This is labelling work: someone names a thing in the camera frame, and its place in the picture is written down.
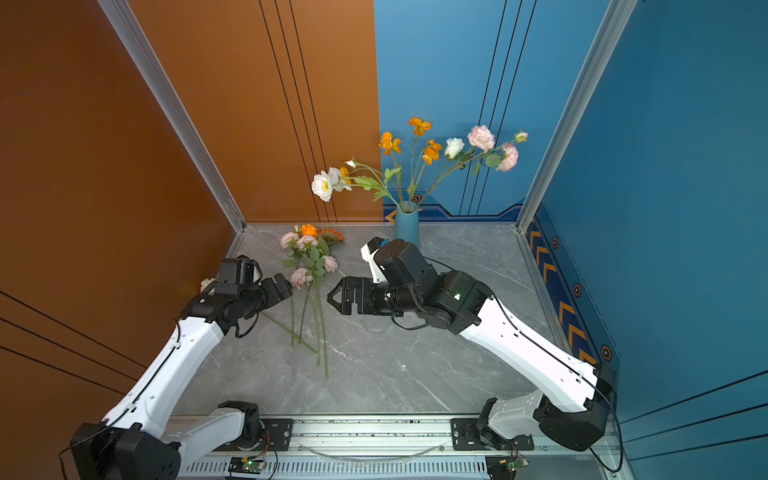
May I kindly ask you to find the white rose flower stem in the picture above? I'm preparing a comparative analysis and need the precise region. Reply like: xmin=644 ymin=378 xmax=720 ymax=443
xmin=427 ymin=137 xmax=465 ymax=195

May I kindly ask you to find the left green circuit board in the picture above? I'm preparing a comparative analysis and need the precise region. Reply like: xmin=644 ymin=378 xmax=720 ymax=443
xmin=227 ymin=456 xmax=266 ymax=477

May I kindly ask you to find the pink rose flower stem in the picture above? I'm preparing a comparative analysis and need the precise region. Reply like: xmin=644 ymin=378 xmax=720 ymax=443
xmin=418 ymin=125 xmax=530 ymax=204

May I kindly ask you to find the pink carnation flower bunch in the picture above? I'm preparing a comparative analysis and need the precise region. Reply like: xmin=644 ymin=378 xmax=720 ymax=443
xmin=279 ymin=225 xmax=339 ymax=379

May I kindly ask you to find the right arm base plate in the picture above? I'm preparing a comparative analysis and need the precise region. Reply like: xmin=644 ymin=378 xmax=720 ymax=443
xmin=449 ymin=418 xmax=535 ymax=453

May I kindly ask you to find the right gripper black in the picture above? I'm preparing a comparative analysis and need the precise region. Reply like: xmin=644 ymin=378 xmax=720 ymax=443
xmin=325 ymin=276 xmax=423 ymax=316

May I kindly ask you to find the orange poppy flower stem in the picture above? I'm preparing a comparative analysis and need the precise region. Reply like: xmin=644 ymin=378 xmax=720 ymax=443
xmin=378 ymin=117 xmax=442 ymax=208

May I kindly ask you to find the orange gerbera flower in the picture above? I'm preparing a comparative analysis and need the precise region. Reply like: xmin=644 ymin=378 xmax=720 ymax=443
xmin=296 ymin=224 xmax=345 ymax=246

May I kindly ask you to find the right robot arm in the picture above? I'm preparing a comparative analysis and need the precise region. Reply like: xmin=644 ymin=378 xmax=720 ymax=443
xmin=326 ymin=237 xmax=616 ymax=472

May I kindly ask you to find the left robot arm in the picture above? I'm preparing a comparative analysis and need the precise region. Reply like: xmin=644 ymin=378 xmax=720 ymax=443
xmin=66 ymin=256 xmax=292 ymax=479

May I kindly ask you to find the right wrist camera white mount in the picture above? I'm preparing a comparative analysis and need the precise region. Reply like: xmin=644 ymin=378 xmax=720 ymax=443
xmin=360 ymin=237 xmax=388 ymax=284

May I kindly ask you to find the left aluminium corner post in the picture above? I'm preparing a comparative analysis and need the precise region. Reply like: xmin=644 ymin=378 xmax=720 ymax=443
xmin=98 ymin=0 xmax=247 ymax=233

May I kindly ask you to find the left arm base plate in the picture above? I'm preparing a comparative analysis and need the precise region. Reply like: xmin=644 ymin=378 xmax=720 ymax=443
xmin=237 ymin=419 xmax=294 ymax=453

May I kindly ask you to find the teal cylindrical vase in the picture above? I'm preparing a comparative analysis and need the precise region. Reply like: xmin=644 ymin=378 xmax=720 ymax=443
xmin=394 ymin=201 xmax=420 ymax=247

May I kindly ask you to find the aluminium corner post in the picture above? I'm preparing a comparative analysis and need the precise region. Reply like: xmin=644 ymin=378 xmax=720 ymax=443
xmin=98 ymin=0 xmax=247 ymax=233
xmin=516 ymin=0 xmax=638 ymax=234

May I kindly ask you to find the right circuit board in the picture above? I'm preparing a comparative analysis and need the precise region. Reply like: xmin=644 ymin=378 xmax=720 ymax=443
xmin=485 ymin=456 xmax=529 ymax=480

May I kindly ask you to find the aluminium front rail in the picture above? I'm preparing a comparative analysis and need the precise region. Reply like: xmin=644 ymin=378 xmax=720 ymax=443
xmin=166 ymin=414 xmax=634 ymax=479

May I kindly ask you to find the right aluminium corner post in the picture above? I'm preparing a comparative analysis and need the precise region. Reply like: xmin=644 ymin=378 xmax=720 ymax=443
xmin=516 ymin=0 xmax=638 ymax=234

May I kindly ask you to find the cream flower stem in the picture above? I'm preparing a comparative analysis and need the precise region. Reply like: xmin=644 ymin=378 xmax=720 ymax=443
xmin=200 ymin=278 xmax=319 ymax=356

